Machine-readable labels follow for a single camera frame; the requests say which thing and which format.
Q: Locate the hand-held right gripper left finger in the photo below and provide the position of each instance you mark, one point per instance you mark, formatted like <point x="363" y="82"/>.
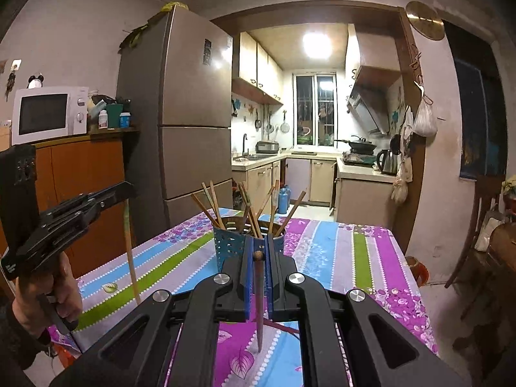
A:
<point x="248" y="290"/>

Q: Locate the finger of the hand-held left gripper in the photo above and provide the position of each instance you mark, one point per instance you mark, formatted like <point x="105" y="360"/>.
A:
<point x="117" y="192"/>

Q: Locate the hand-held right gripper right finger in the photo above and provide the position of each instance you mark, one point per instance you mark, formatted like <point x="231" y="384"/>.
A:
<point x="269" y="290"/>

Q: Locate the dark brown chopstick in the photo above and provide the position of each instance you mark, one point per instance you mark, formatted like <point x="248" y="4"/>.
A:
<point x="258" y="310"/>

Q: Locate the blue perforated utensil holder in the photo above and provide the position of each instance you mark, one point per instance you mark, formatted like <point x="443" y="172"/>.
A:
<point x="227" y="246"/>

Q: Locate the light bamboo chopstick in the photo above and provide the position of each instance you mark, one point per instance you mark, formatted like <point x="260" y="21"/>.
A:
<point x="131" y="258"/>

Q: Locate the bunch of wooden chopsticks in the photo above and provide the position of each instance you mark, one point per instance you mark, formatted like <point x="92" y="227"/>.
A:
<point x="217" y="206"/>

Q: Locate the person's left forearm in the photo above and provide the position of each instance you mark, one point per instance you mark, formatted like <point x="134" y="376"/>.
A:
<point x="16" y="342"/>

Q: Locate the person's left hand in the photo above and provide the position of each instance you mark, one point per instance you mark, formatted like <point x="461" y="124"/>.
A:
<point x="28" y="306"/>

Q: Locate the orange wooden cabinet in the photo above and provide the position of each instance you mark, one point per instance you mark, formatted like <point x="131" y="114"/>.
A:
<point x="92" y="177"/>

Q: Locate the blue white jar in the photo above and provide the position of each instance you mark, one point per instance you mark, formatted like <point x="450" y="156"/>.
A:
<point x="125" y="121"/>

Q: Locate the white pill bottle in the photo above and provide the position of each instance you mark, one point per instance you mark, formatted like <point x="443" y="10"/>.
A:
<point x="103" y="120"/>

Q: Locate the green plastic container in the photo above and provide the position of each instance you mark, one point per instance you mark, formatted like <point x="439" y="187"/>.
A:
<point x="115" y="115"/>

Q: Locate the white microwave oven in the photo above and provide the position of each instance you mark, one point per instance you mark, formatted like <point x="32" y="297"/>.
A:
<point x="44" y="115"/>

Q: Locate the blue canister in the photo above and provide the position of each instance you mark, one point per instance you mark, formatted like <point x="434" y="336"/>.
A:
<point x="284" y="199"/>

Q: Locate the mouse ear shaped ornament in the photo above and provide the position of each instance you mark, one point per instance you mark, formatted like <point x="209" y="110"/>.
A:
<point x="35" y="82"/>

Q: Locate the grey brown refrigerator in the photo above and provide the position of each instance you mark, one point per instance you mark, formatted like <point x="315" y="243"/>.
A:
<point x="193" y="88"/>

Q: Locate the black kitchen faucet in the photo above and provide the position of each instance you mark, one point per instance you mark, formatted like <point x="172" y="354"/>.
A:
<point x="244" y="145"/>

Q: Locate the silver countertop appliance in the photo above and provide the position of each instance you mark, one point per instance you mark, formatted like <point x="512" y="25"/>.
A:
<point x="267" y="147"/>

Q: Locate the red plastic stool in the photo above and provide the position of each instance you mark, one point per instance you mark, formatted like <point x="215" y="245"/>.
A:
<point x="417" y="270"/>

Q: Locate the green folded bag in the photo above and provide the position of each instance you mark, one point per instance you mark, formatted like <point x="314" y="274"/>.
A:
<point x="135" y="36"/>

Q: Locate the gas stove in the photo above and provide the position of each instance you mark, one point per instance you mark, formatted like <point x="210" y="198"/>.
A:
<point x="358" y="158"/>

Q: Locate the hanging round strainer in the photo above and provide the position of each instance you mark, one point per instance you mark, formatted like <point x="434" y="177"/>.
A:
<point x="285" y="125"/>

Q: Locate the black wok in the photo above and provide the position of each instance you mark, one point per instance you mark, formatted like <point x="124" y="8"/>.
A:
<point x="358" y="145"/>

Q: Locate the hanging beige cloth bag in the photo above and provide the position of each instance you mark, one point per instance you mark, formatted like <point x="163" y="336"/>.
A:
<point x="400" y="179"/>

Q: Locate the steel electric kettle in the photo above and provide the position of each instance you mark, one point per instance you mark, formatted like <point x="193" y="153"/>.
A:
<point x="387" y="163"/>

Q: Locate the barred kitchen window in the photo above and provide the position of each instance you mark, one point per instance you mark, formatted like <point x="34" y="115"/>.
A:
<point x="314" y="109"/>

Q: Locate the beige upper kitchen cabinets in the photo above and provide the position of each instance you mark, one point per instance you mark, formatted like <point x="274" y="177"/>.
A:
<point x="254" y="64"/>

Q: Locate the hanging small black pan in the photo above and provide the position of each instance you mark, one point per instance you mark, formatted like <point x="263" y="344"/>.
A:
<point x="395" y="144"/>

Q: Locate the steel range hood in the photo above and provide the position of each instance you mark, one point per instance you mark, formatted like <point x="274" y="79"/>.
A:
<point x="369" y="109"/>

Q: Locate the white plastic bag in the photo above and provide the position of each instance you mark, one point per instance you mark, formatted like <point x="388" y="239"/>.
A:
<point x="425" y="121"/>

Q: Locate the dark wooden furniture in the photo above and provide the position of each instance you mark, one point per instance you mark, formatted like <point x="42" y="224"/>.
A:
<point x="500" y="290"/>

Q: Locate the wooden chair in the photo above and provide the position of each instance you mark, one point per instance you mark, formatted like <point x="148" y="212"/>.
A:
<point x="485" y="193"/>

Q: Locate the round ceiling light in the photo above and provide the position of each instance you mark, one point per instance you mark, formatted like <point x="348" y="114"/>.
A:
<point x="317" y="45"/>

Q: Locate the potted plant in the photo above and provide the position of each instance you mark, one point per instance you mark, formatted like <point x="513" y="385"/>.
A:
<point x="510" y="193"/>

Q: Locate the gold round plate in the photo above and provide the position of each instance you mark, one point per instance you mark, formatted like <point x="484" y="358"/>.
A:
<point x="423" y="20"/>

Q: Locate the hanging wall ornament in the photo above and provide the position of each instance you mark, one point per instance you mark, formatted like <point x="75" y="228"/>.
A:
<point x="10" y="84"/>

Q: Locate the wood trimmed wall cabinet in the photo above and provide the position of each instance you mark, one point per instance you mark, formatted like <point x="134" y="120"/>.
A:
<point x="377" y="54"/>

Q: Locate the dark blue wall hanging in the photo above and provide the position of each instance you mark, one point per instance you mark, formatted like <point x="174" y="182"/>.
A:
<point x="479" y="121"/>

